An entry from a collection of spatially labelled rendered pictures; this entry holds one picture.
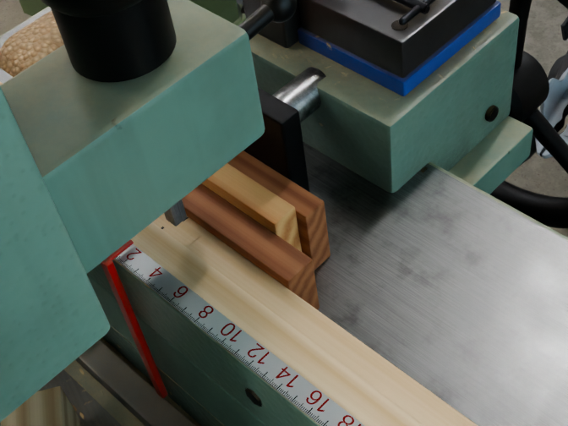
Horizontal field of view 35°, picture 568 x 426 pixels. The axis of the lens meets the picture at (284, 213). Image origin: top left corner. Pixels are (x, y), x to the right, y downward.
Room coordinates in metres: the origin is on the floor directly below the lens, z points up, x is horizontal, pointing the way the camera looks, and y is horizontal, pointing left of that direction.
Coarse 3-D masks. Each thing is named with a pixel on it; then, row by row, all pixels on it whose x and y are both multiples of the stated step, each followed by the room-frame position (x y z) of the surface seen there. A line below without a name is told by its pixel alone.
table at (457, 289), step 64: (512, 128) 0.45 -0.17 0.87; (320, 192) 0.40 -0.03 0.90; (384, 192) 0.39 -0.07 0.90; (448, 192) 0.38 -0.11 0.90; (384, 256) 0.33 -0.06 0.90; (448, 256) 0.33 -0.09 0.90; (512, 256) 0.32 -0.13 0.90; (384, 320) 0.29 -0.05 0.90; (448, 320) 0.28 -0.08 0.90; (512, 320) 0.27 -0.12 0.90; (192, 384) 0.29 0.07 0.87; (448, 384) 0.24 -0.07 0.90; (512, 384) 0.23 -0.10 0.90
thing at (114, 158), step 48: (192, 48) 0.34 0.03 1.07; (240, 48) 0.35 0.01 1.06; (48, 96) 0.33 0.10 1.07; (96, 96) 0.32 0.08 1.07; (144, 96) 0.32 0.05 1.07; (192, 96) 0.33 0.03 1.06; (240, 96) 0.34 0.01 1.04; (48, 144) 0.29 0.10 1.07; (96, 144) 0.29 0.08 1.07; (144, 144) 0.31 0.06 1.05; (192, 144) 0.32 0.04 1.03; (240, 144) 0.34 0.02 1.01; (96, 192) 0.29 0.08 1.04; (144, 192) 0.30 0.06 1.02; (96, 240) 0.28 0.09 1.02
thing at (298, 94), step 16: (304, 80) 0.44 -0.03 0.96; (272, 96) 0.39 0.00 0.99; (288, 96) 0.42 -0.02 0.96; (304, 96) 0.42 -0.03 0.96; (272, 112) 0.37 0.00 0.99; (288, 112) 0.37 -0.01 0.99; (304, 112) 0.42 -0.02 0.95; (272, 128) 0.37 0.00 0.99; (288, 128) 0.37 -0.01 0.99; (256, 144) 0.38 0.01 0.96; (272, 144) 0.37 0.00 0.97; (288, 144) 0.37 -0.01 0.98; (272, 160) 0.37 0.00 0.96; (288, 160) 0.36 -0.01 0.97; (304, 160) 0.37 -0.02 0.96; (288, 176) 0.36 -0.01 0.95; (304, 176) 0.37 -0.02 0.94
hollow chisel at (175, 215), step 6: (180, 204) 0.35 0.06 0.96; (168, 210) 0.34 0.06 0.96; (174, 210) 0.34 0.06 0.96; (180, 210) 0.35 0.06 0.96; (168, 216) 0.35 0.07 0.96; (174, 216) 0.34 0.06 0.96; (180, 216) 0.34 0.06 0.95; (186, 216) 0.35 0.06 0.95; (174, 222) 0.34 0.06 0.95; (180, 222) 0.34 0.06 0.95
